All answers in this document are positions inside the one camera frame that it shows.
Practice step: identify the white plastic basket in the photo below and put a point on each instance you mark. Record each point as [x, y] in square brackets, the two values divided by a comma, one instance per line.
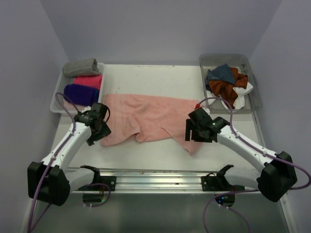
[62, 81]

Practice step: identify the purple rolled towel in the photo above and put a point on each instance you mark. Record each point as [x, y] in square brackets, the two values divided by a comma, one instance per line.
[81, 95]

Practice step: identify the brown towel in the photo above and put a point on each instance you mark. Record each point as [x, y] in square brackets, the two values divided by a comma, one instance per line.
[225, 90]

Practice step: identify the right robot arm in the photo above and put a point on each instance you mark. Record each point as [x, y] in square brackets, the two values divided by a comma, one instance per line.
[275, 171]

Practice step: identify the light pink towel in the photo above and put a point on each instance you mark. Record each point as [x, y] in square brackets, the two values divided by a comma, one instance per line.
[148, 119]

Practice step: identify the white cloth in bin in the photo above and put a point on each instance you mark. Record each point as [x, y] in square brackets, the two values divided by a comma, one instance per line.
[239, 102]

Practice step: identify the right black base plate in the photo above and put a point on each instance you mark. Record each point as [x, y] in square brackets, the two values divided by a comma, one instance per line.
[217, 183]

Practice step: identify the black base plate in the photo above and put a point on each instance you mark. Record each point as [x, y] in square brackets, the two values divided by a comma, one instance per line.
[110, 181]
[217, 183]

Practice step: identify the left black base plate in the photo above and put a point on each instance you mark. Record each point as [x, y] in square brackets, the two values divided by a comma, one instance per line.
[110, 181]

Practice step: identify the hot pink rolled towel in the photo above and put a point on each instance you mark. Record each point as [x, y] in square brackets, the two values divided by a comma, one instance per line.
[89, 81]

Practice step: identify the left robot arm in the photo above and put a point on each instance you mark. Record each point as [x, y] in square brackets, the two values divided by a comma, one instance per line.
[48, 180]

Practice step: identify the blue grey towel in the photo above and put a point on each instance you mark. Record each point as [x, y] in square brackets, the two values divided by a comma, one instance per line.
[220, 73]

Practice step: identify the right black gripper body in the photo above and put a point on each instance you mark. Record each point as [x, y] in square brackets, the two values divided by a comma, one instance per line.
[196, 134]

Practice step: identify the aluminium mounting rail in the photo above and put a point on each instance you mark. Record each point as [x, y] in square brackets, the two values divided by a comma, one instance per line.
[175, 182]

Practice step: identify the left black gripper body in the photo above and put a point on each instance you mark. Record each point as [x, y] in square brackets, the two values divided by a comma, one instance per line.
[103, 131]

